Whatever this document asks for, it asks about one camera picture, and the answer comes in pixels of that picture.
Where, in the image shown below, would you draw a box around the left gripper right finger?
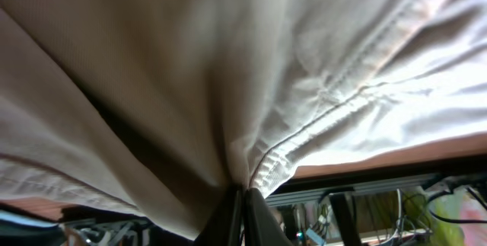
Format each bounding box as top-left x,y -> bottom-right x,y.
243,188 -> 292,246

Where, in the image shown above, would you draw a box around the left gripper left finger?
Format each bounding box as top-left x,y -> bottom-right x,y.
193,186 -> 243,246

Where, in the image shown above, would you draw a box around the beige khaki shorts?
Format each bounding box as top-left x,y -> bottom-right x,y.
1,0 -> 486,239

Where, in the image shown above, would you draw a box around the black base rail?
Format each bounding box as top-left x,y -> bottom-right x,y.
266,174 -> 442,207

